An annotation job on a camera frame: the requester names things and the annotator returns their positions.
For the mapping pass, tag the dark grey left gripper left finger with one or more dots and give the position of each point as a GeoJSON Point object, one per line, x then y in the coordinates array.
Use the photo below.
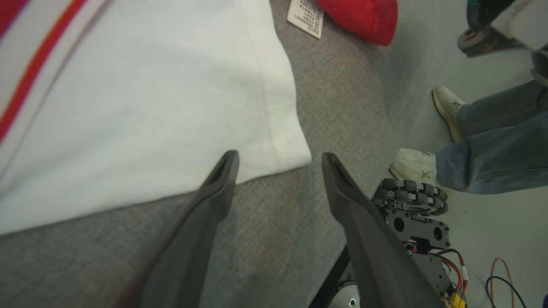
{"type": "Point", "coordinates": [184, 256]}

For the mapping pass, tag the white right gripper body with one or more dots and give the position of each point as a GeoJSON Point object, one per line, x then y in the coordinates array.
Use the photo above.
{"type": "Point", "coordinates": [522, 21]}

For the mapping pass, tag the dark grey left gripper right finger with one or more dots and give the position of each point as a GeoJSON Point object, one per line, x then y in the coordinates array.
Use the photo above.
{"type": "Point", "coordinates": [376, 265]}

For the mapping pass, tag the red shirt with white sleeves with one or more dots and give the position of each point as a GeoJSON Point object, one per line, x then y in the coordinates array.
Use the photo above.
{"type": "Point", "coordinates": [128, 107]}

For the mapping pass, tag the black robot wheeled base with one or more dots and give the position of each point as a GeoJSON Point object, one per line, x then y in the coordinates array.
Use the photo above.
{"type": "Point", "coordinates": [411, 231]}

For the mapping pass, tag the black omni wheel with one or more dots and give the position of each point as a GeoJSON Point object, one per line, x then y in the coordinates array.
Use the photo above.
{"type": "Point", "coordinates": [406, 192]}

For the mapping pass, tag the yellow power connector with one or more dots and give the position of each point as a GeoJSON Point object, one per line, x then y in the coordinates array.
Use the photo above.
{"type": "Point", "coordinates": [456, 299]}

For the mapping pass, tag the white knit sneaker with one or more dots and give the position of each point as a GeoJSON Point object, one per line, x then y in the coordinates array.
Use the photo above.
{"type": "Point", "coordinates": [413, 164]}
{"type": "Point", "coordinates": [447, 109]}

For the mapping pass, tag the blue denim jeans legs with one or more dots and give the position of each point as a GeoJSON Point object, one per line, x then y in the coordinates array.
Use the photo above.
{"type": "Point", "coordinates": [492, 162]}

